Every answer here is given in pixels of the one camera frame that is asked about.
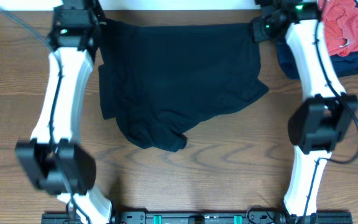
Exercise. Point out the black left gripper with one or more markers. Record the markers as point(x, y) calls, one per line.
point(97, 12)

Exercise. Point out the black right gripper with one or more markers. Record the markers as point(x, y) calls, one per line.
point(258, 35)

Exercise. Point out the black t-shirt with logo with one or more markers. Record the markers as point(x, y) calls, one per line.
point(159, 82)

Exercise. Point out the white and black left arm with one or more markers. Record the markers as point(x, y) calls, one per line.
point(53, 159)

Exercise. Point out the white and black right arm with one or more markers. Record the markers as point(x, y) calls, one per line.
point(325, 113)

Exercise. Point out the red crumpled shirt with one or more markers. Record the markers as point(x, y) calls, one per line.
point(340, 19)

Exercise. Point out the navy blue crumpled garment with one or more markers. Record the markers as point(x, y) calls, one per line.
point(353, 62)

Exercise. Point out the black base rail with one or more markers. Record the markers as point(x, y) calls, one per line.
point(257, 216)

